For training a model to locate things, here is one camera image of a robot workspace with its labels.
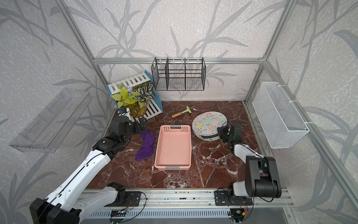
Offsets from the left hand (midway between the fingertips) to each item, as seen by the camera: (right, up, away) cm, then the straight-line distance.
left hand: (140, 120), depth 77 cm
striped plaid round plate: (+42, -14, +19) cm, 48 cm away
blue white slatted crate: (-1, +9, +38) cm, 39 cm away
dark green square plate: (+40, -11, +12) cm, 43 cm away
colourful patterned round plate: (+40, -3, +22) cm, 46 cm away
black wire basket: (+20, +34, +28) cm, 48 cm away
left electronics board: (-10, -48, -6) cm, 49 cm away
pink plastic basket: (+17, -21, +14) cm, 31 cm away
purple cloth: (0, -19, +12) cm, 23 cm away
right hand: (+46, -5, +15) cm, 48 cm away
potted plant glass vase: (-7, +14, +10) cm, 18 cm away
